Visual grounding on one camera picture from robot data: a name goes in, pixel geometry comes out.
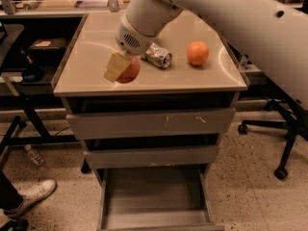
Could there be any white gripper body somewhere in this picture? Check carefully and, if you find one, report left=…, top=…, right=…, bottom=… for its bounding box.
left=115, top=15, right=154, bottom=55

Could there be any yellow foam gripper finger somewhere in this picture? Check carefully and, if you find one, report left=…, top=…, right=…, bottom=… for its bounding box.
left=104, top=51, right=131, bottom=83

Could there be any red apple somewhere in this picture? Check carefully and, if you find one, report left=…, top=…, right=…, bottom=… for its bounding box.
left=116, top=56, right=141, bottom=84

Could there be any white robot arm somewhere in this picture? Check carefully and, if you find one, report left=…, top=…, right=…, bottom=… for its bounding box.
left=115, top=0, right=308, bottom=110

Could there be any top drawer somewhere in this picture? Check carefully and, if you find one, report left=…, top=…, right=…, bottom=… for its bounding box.
left=66, top=108, right=235, bottom=140

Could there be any grey drawer cabinet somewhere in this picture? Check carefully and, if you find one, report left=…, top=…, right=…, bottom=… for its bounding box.
left=50, top=10, right=249, bottom=231

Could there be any middle drawer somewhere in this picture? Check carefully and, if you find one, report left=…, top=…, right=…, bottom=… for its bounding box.
left=85, top=145, right=218, bottom=169

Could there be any open bottom drawer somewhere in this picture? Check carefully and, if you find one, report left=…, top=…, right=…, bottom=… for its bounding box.
left=97, top=167, right=224, bottom=231

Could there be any crushed soda can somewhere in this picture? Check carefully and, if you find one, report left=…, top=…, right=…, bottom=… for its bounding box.
left=141, top=43, right=172, bottom=68

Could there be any orange fruit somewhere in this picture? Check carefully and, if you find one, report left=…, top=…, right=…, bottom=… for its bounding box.
left=186, top=41, right=209, bottom=65

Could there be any black box on shelf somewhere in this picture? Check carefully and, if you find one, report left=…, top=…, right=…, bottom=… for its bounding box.
left=28, top=38, right=67, bottom=61

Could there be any black joystick device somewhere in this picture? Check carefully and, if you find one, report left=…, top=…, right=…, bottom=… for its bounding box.
left=20, top=49, right=44, bottom=83

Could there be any plastic water bottle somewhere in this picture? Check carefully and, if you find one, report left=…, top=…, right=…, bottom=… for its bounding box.
left=24, top=144, right=45, bottom=166

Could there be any white sneaker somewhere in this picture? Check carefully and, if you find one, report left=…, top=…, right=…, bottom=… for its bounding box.
left=0, top=179, right=57, bottom=219

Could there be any black office chair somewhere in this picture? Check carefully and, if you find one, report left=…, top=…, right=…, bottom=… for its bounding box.
left=238, top=96, right=308, bottom=180

